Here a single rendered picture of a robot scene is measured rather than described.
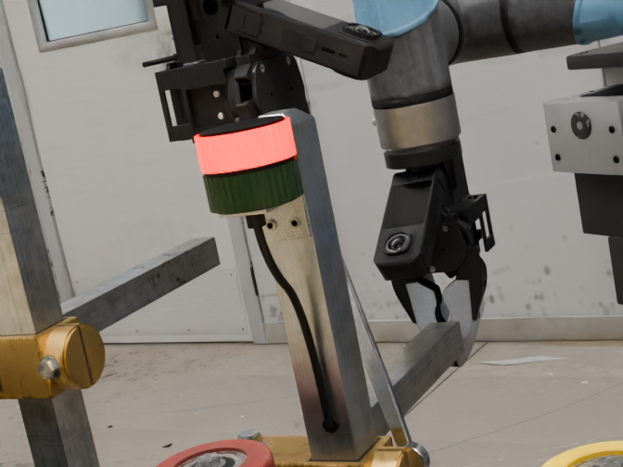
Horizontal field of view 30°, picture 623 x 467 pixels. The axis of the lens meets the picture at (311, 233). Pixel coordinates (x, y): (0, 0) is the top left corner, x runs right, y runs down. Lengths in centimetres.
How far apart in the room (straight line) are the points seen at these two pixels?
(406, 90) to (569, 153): 48
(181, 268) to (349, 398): 39
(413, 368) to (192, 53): 33
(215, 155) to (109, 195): 382
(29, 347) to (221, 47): 27
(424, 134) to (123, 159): 343
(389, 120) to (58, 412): 38
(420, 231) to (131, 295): 27
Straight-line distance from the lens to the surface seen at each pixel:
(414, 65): 103
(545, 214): 362
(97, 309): 103
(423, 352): 102
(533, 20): 109
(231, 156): 69
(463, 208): 108
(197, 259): 116
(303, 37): 81
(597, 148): 143
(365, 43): 80
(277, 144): 70
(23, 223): 90
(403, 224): 102
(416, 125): 104
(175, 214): 433
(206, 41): 86
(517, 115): 358
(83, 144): 454
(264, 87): 82
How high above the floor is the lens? 117
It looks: 11 degrees down
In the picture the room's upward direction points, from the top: 11 degrees counter-clockwise
